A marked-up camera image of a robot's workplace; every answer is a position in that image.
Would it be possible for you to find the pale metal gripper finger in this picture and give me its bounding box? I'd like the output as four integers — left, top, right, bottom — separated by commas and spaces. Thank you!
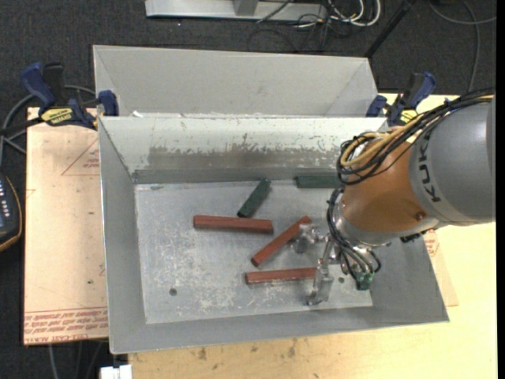
306, 266, 327, 306
319, 276, 335, 304

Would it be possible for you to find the red-brown flat block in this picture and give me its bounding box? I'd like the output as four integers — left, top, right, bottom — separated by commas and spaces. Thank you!
250, 216, 313, 268
193, 214, 275, 236
244, 267, 319, 287

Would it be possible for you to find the dark green flat block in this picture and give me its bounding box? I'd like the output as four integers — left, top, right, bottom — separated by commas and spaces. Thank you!
294, 174, 342, 190
236, 177, 274, 219

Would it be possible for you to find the grey metal bin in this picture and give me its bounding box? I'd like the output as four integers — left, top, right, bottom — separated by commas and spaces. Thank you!
92, 44, 451, 355

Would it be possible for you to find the brown cardboard board red print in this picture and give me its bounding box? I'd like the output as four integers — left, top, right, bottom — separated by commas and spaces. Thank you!
23, 107, 460, 347

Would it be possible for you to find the black cylinder on white bracket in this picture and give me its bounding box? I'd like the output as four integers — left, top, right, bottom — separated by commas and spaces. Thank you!
398, 230, 429, 246

